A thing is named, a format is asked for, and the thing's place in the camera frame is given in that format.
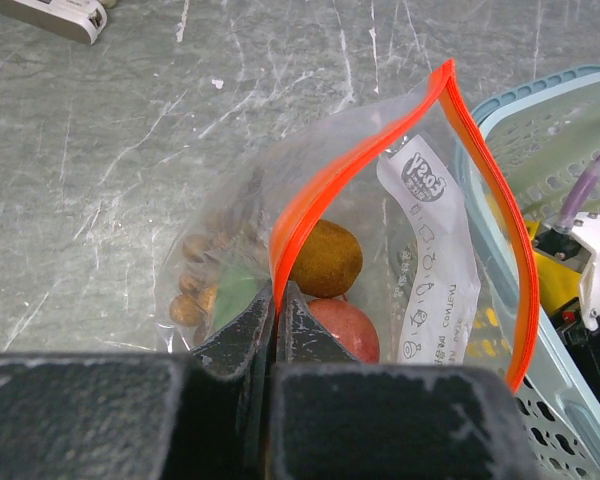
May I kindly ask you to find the small white metal block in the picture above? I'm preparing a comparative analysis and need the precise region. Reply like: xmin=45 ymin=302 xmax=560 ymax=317
xmin=0 ymin=0 xmax=108 ymax=45

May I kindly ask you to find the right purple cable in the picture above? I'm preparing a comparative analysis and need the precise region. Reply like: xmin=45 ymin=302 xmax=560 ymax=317
xmin=554 ymin=134 xmax=600 ymax=231

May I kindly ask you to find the yellow mango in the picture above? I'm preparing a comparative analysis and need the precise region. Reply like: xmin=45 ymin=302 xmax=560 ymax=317
xmin=525 ymin=220 xmax=581 ymax=323

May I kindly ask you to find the brown kiwi fruit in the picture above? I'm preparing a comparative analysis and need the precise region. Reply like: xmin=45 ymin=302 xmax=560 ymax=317
xmin=290 ymin=220 xmax=363 ymax=298

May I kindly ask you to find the clear zip top bag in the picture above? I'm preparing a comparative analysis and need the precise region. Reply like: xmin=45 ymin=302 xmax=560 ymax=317
xmin=155 ymin=60 xmax=540 ymax=390

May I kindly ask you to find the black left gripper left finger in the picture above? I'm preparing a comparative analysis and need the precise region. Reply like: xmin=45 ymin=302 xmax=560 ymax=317
xmin=0 ymin=286 xmax=274 ymax=479

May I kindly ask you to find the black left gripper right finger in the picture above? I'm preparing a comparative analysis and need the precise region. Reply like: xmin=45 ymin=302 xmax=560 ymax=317
xmin=272 ymin=285 xmax=538 ymax=479

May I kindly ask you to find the blue green plastic basket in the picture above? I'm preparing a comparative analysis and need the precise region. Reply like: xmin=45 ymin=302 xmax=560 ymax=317
xmin=473 ymin=65 xmax=600 ymax=479

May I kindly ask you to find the brown longan bunch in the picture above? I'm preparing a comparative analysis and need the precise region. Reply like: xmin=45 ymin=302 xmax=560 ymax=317
xmin=168 ymin=164 xmax=276 ymax=346

